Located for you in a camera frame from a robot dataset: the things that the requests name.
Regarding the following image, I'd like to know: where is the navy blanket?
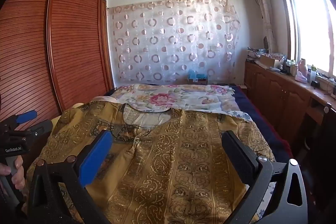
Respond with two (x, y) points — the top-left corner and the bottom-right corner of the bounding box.
(231, 85), (292, 159)

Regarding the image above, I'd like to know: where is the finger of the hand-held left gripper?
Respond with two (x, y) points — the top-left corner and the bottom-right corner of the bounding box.
(0, 110), (38, 130)
(25, 120), (53, 138)

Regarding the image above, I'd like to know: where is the pale yellow pillow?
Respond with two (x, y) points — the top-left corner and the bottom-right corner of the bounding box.
(51, 103), (82, 132)

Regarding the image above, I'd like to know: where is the person's left hand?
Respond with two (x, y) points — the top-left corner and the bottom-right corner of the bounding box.
(0, 155), (26, 190)

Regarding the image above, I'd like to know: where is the teal plastic item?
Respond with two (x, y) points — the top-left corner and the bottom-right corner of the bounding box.
(187, 70), (208, 83)

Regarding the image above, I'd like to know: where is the cardboard box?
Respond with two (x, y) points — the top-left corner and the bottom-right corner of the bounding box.
(259, 54), (282, 68)

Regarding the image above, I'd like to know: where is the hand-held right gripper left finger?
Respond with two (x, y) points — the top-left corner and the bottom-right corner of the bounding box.
(28, 130), (114, 224)

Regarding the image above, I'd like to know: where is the pink pillow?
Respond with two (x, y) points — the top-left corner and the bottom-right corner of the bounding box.
(91, 95), (117, 104)

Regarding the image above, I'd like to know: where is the wooden slatted wardrobe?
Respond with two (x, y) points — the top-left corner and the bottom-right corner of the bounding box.
(0, 0), (114, 125)

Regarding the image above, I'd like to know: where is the wooden cabinet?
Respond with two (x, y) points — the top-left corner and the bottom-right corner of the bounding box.
(244, 60), (336, 151)

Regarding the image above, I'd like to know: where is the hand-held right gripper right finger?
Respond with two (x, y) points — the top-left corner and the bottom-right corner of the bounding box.
(222, 131), (309, 224)

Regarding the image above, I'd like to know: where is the gold patterned shirt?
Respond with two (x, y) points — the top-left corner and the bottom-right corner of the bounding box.
(26, 102), (276, 224)

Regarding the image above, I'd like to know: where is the beige window curtain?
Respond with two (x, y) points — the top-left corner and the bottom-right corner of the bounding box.
(251, 0), (276, 54)

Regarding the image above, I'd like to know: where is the dark chair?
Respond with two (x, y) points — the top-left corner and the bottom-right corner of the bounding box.
(297, 103), (336, 188)

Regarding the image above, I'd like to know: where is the window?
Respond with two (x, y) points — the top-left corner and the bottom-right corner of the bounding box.
(276, 0), (336, 77)

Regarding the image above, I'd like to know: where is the circle patterned sheer curtain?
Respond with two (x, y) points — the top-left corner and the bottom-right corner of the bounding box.
(107, 0), (242, 84)

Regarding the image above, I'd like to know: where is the pink floral bedsheet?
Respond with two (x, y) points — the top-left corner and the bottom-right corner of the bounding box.
(110, 84), (242, 115)

